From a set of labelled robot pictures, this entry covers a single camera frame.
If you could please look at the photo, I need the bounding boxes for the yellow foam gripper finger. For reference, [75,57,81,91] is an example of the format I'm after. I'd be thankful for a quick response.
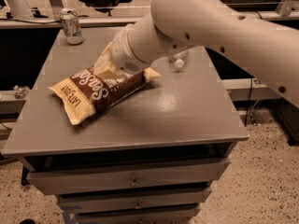
[93,43,124,78]

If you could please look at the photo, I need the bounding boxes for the brown and yellow chip bag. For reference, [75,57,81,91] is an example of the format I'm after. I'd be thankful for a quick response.
[50,67,161,125]

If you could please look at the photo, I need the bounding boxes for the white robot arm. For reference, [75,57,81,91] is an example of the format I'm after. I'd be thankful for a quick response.
[104,0,299,106]

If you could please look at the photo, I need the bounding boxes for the white soda can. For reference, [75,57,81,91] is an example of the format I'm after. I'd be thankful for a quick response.
[60,8,84,45]

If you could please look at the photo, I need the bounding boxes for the clear plastic water bottle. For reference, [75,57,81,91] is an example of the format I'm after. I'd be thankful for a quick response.
[169,51,188,69]

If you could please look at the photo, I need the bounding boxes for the small clear glass jar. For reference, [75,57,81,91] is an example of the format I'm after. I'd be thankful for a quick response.
[13,85,30,99]

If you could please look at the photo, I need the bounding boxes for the grey drawer cabinet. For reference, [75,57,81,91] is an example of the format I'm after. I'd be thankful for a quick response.
[1,23,249,224]

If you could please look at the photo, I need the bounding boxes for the top grey drawer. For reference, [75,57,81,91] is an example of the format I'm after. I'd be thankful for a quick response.
[27,158,230,195]

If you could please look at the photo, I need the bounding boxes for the grey drawer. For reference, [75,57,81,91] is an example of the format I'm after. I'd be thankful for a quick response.
[27,158,230,195]
[76,204,200,224]
[58,187,211,214]

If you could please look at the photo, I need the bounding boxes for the middle grey drawer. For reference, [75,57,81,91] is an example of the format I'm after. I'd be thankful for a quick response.
[58,187,211,214]

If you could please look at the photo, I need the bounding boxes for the bottom grey drawer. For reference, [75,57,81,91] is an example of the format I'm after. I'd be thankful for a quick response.
[76,204,200,224]

